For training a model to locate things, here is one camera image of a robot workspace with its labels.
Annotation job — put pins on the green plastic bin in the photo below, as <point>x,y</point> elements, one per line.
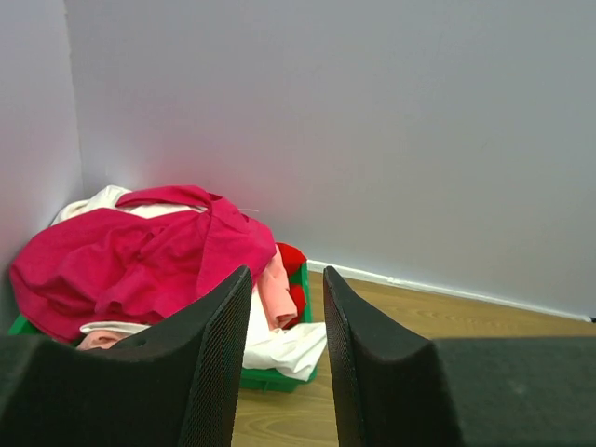
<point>255,379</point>

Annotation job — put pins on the white printed t shirt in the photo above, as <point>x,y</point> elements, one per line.
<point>293,352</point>

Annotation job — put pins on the red t shirt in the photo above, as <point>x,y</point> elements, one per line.
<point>294,261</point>

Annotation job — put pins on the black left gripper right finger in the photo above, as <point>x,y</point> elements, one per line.
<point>394,387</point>

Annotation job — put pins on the magenta t shirt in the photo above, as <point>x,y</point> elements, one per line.
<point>157,251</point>

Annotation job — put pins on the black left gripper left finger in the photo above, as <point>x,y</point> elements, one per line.
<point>173,384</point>

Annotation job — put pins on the light pink t shirt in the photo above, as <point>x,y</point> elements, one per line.
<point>272,308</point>

